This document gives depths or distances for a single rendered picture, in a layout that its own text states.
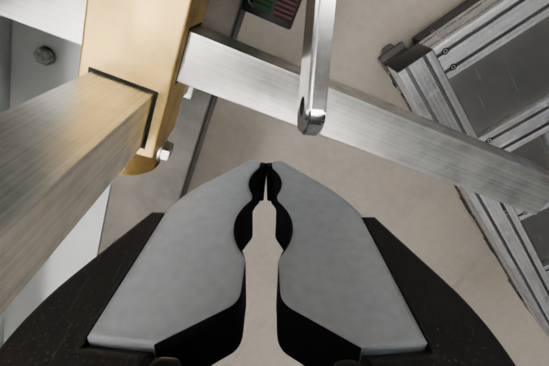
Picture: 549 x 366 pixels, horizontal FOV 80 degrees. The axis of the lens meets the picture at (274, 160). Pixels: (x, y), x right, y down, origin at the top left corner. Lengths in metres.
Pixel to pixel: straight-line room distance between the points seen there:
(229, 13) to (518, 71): 0.82
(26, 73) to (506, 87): 0.97
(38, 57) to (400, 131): 0.40
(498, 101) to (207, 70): 0.89
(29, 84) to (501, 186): 0.50
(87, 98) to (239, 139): 0.96
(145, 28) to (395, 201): 1.20
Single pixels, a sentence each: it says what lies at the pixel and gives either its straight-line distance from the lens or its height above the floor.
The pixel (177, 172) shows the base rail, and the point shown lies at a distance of 0.38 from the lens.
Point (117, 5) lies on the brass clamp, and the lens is 0.20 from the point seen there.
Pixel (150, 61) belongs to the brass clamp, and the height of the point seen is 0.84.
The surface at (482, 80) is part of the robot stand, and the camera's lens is 0.98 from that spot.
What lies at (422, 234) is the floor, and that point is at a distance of 1.46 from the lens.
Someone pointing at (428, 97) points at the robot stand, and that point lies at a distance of 0.91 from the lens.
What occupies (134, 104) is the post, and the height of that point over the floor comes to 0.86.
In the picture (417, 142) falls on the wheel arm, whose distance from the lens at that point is 0.23.
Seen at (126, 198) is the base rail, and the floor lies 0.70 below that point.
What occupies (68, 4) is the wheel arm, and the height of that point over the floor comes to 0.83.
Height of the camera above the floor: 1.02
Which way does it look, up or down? 62 degrees down
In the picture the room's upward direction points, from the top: 180 degrees clockwise
